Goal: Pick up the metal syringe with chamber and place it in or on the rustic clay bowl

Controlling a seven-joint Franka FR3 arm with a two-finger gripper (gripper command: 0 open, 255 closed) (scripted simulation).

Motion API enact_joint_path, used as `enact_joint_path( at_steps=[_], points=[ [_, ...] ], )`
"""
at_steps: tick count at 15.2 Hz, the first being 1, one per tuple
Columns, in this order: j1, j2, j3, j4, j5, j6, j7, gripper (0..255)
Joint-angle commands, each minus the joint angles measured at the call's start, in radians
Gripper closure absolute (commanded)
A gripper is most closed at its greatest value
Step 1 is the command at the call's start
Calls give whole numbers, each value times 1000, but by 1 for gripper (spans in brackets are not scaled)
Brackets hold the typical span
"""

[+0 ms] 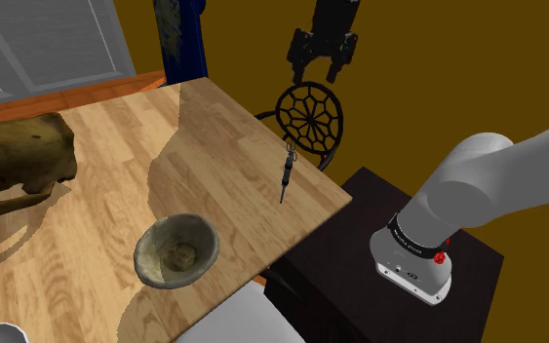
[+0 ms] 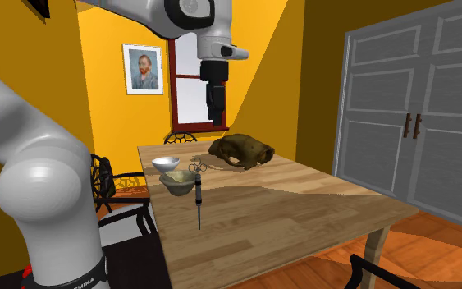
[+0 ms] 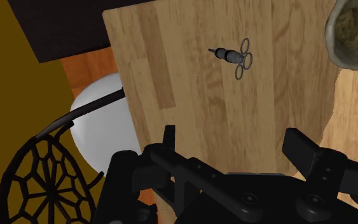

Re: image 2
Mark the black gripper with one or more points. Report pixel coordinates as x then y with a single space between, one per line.
214 72

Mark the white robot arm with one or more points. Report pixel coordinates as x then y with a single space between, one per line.
46 180

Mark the red framed window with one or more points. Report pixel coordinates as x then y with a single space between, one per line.
186 100

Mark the black metal chair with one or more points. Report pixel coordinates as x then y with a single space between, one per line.
104 180
180 137
368 272

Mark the brown lumpy skull-shaped object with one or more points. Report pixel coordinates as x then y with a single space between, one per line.
242 150

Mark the white bowl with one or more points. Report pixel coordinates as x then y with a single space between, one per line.
166 163

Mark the olive green bowl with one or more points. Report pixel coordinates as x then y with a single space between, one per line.
178 185

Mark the wooden dining table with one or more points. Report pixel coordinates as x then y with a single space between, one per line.
278 208

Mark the grey double door cabinet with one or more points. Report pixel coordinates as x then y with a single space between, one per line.
414 120

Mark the framed portrait wall picture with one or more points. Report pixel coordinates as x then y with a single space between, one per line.
144 68

